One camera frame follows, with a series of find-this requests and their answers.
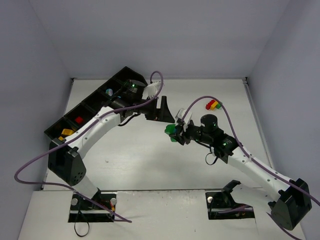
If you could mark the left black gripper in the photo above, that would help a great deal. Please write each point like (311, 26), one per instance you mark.
(155, 110)

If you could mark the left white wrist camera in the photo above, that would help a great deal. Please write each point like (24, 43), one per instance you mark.
(151, 90)

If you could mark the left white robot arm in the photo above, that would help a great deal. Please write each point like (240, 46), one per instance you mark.
(82, 127)

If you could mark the green lego brick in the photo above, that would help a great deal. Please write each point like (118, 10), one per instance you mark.
(171, 131)

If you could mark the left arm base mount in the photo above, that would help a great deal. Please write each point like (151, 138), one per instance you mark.
(83, 211)

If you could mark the black sectioned sorting tray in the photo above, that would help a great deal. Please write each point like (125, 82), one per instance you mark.
(92, 104)

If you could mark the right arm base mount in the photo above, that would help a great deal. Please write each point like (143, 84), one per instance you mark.
(222, 206)

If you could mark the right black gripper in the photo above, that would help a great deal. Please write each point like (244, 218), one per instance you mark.
(181, 133)

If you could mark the red yellow green lego stack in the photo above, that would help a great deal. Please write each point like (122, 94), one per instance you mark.
(212, 105)

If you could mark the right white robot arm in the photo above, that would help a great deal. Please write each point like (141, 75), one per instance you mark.
(291, 199)

